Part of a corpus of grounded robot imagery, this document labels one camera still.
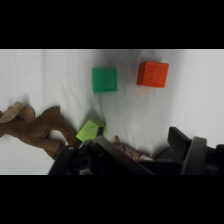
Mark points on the tan striped plush toy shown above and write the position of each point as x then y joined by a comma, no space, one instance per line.
130,151

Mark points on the brown plush toy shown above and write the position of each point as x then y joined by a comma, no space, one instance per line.
31,128

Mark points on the light green block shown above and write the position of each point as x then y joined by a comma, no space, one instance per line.
87,130

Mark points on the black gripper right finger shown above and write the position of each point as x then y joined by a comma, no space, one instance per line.
195,156

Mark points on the red block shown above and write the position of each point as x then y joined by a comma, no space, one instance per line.
152,74

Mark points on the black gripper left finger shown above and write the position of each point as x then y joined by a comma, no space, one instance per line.
110,156

